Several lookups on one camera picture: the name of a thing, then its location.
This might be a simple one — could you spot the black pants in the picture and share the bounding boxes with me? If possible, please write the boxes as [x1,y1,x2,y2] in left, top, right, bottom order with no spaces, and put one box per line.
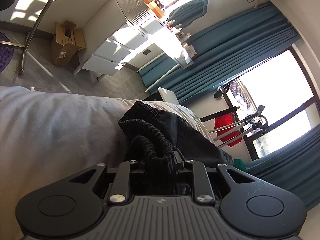
[118,100,234,196]

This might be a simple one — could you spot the green garment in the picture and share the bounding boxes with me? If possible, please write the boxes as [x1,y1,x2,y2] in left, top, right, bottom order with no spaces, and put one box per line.
[233,159,247,172]

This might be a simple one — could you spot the red garment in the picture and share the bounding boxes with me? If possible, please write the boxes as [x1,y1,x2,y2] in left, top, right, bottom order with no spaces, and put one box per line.
[214,113,243,147]

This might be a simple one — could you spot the silver garment steamer stand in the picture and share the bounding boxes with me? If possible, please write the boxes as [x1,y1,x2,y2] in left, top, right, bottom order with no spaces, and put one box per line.
[209,105,268,148]

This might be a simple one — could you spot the teal curtain right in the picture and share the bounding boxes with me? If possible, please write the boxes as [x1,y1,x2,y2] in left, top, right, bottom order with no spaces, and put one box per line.
[246,126,320,210]

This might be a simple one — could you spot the teal curtain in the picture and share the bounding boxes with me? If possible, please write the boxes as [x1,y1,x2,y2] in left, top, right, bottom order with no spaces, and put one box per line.
[246,126,320,210]
[140,2,300,106]

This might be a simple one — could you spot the white stool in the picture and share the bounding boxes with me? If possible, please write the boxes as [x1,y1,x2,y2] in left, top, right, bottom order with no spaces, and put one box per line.
[158,87,180,105]

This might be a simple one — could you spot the teal curtain left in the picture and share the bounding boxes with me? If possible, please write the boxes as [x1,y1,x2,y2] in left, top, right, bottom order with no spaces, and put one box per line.
[140,2,300,106]

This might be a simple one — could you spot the cardboard box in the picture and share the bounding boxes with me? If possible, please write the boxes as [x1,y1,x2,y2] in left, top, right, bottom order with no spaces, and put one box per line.
[50,21,86,67]

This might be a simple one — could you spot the white drawer dresser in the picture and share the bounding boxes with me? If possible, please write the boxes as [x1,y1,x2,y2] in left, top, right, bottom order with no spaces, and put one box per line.
[73,0,148,77]

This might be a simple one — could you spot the white vanity table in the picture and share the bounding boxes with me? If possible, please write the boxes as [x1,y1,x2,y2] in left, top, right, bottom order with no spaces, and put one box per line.
[137,16,194,91]

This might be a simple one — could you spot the wavy vanity mirror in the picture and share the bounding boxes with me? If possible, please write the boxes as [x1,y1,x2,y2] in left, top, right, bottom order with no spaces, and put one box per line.
[167,0,209,29]

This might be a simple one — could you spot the purple cushion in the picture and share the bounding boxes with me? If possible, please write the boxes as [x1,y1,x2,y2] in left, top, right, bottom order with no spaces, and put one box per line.
[0,46,14,72]

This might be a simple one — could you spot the white perforated speaker box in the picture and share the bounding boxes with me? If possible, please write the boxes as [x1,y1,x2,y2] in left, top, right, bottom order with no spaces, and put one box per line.
[116,0,153,26]

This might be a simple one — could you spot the orange box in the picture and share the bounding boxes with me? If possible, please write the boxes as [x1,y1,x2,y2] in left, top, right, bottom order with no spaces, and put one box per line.
[132,0,166,20]

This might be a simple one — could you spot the chrome curved pole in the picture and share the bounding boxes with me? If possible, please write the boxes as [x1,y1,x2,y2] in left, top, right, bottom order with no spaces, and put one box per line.
[17,0,71,75]

